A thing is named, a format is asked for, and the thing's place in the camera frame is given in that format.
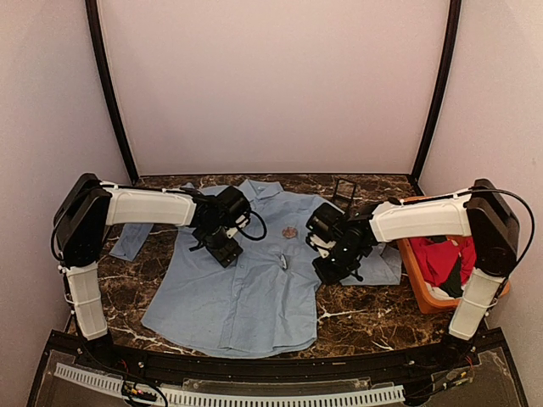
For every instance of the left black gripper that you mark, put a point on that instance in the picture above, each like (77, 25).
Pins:
(226, 254)

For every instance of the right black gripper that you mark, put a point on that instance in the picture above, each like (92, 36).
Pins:
(327, 275)

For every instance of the round iridescent brooch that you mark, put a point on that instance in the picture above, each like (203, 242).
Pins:
(290, 232)

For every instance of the light blue shirt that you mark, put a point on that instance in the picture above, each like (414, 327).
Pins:
(253, 308)

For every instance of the round floral brooch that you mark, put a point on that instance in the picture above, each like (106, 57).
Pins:
(283, 261)

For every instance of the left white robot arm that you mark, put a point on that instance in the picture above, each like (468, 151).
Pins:
(92, 206)

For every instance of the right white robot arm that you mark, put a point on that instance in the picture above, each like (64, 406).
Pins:
(479, 213)

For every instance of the orange plastic basin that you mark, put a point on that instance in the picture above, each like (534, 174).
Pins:
(424, 297)

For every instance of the red garment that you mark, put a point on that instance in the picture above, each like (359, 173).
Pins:
(469, 255)

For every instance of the white garment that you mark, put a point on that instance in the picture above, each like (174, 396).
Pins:
(440, 295)

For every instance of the white slotted cable duct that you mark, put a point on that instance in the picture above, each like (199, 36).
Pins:
(204, 395)

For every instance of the black front rail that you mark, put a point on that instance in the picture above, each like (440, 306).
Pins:
(411, 366)

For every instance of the right black frame post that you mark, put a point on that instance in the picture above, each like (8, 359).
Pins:
(442, 77)

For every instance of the black frame post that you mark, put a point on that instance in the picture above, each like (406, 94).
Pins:
(102, 63)
(442, 77)

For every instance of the left black frame post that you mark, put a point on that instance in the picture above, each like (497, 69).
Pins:
(102, 63)

